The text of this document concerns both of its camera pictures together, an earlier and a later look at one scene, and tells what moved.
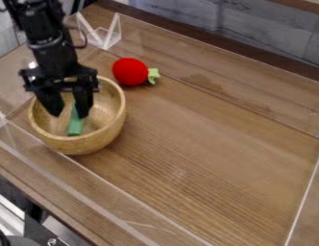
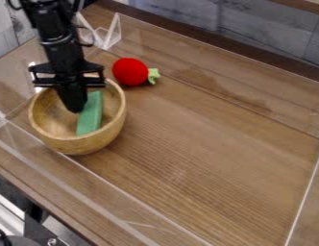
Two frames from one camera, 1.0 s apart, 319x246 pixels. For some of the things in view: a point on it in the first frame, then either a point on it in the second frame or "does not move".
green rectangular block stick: (76, 123) → (89, 117)
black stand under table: (36, 214) does not move
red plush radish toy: (132, 72) does not move
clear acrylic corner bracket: (101, 37) does not move
